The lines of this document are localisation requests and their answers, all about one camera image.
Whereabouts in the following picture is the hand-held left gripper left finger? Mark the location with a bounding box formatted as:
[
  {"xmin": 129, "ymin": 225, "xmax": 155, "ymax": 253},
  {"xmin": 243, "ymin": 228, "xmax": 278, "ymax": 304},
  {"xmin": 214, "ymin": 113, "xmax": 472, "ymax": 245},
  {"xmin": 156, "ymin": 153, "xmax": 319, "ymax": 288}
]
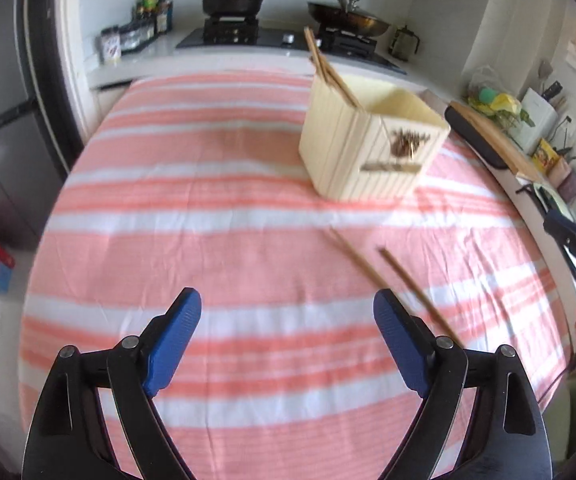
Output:
[{"xmin": 20, "ymin": 287, "xmax": 203, "ymax": 480}]

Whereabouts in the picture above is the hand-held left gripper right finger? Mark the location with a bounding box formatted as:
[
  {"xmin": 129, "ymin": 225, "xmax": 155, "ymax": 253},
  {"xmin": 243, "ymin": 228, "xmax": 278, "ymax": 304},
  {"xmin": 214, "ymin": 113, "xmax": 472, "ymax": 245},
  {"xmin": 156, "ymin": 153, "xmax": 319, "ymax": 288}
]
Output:
[{"xmin": 373, "ymin": 288, "xmax": 554, "ymax": 480}]

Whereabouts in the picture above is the wooden chopstick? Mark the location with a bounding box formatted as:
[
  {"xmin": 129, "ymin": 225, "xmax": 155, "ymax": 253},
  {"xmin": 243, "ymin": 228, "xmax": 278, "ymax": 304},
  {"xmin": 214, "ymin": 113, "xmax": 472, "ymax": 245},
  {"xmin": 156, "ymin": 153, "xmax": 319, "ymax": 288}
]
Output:
[
  {"xmin": 309, "ymin": 57, "xmax": 356, "ymax": 107},
  {"xmin": 310, "ymin": 29, "xmax": 361, "ymax": 108},
  {"xmin": 304, "ymin": 26, "xmax": 329, "ymax": 85},
  {"xmin": 328, "ymin": 227, "xmax": 389, "ymax": 291},
  {"xmin": 378, "ymin": 246, "xmax": 466, "ymax": 348}
]

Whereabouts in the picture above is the black elongated pad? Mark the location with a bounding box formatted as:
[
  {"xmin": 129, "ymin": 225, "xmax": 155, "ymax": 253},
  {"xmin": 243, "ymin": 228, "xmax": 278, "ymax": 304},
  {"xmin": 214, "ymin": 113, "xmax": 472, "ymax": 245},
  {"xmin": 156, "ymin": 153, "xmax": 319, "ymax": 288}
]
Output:
[{"xmin": 444, "ymin": 105, "xmax": 511, "ymax": 171}]

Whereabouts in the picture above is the black gas stove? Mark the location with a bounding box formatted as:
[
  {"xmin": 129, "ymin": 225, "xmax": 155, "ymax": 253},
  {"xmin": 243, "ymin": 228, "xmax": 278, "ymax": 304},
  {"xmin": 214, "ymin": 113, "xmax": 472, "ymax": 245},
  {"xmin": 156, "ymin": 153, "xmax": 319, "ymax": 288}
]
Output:
[{"xmin": 175, "ymin": 15, "xmax": 409, "ymax": 76}]

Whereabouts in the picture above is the yellow snack packet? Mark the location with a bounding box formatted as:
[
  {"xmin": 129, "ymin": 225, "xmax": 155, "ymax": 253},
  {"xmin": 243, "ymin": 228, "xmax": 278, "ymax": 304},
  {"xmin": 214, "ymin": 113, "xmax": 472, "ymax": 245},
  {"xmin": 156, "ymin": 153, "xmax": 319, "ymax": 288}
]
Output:
[{"xmin": 532, "ymin": 139, "xmax": 561, "ymax": 173}]

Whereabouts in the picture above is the black cooking pot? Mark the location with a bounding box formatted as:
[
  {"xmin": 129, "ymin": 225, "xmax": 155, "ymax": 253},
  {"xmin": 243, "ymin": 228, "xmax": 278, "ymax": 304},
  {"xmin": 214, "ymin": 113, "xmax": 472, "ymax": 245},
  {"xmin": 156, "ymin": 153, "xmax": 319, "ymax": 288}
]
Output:
[{"xmin": 197, "ymin": 0, "xmax": 271, "ymax": 17}]

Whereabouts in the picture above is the wooden cutting board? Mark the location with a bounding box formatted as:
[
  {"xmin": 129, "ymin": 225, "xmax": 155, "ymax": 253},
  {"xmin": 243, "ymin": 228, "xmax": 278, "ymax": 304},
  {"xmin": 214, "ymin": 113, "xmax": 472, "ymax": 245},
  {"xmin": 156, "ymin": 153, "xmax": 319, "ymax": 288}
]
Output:
[{"xmin": 450, "ymin": 101, "xmax": 544, "ymax": 183}]

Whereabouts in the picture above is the clear plastic bag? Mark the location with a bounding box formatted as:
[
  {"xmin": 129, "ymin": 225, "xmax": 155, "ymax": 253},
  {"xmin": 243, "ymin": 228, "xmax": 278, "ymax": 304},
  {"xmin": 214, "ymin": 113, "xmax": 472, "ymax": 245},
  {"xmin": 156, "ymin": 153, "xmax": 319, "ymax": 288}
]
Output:
[{"xmin": 465, "ymin": 65, "xmax": 536, "ymax": 128}]

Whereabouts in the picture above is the cream ribbed utensil holder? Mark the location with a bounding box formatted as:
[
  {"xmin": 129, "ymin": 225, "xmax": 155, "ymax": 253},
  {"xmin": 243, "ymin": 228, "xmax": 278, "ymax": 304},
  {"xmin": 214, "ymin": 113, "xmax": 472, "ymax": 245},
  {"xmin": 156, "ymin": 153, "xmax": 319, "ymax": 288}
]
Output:
[{"xmin": 298, "ymin": 74, "xmax": 453, "ymax": 201}]

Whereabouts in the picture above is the clear spice jar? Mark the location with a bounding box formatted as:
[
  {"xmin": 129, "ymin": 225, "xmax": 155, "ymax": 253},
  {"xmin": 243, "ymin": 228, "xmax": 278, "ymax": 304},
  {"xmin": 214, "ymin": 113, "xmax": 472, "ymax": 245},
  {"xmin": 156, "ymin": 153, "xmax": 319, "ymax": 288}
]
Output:
[{"xmin": 100, "ymin": 27, "xmax": 122, "ymax": 66}]

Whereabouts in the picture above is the black spice rack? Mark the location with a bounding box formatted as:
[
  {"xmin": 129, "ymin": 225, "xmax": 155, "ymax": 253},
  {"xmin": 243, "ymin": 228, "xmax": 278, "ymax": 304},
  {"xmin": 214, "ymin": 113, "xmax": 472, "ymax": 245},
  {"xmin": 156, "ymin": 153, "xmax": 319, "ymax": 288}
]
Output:
[{"xmin": 118, "ymin": 20, "xmax": 157, "ymax": 53}]

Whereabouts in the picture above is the dark frying pan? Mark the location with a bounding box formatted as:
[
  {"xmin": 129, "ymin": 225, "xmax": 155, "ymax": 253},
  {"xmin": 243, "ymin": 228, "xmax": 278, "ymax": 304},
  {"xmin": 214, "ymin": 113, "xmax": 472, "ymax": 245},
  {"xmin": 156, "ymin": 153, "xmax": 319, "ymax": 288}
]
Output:
[{"xmin": 308, "ymin": 0, "xmax": 393, "ymax": 37}]

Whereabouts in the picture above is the white knife block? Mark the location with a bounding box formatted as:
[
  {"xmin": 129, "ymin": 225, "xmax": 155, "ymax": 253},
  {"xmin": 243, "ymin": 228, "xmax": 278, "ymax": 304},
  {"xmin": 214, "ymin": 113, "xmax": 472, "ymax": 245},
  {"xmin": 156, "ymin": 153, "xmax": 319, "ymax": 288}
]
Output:
[{"xmin": 508, "ymin": 87, "xmax": 559, "ymax": 148}]

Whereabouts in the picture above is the dark sauce bottle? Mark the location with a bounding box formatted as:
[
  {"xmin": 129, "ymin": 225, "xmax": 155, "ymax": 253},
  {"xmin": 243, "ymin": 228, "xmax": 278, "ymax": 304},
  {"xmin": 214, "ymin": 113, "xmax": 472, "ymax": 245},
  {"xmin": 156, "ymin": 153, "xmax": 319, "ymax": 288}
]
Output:
[{"xmin": 157, "ymin": 0, "xmax": 173, "ymax": 35}]

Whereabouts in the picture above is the purple cup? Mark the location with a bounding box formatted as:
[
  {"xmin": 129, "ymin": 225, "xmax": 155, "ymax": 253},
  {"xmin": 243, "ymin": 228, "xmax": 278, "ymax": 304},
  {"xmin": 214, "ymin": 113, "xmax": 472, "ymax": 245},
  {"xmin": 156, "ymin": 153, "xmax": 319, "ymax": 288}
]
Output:
[{"xmin": 558, "ymin": 167, "xmax": 576, "ymax": 202}]

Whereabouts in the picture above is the pink striped tablecloth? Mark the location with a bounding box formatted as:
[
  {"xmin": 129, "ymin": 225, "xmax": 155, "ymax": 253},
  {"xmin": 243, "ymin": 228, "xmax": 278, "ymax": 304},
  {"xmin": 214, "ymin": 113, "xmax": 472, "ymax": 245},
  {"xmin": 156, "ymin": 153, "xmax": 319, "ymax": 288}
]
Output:
[{"xmin": 18, "ymin": 71, "xmax": 571, "ymax": 480}]

